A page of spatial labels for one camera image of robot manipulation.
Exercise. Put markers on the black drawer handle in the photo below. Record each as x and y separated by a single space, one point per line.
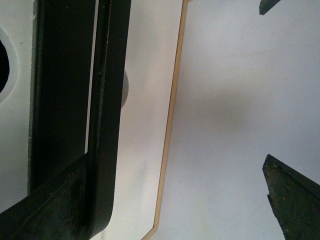
79 60

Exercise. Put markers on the green spider plant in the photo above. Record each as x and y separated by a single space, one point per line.
266 5

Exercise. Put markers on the wooden drawer cabinet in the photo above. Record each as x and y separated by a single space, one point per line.
169 123

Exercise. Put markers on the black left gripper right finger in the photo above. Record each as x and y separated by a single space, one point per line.
294 200

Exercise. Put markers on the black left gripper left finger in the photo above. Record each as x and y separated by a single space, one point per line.
54 211

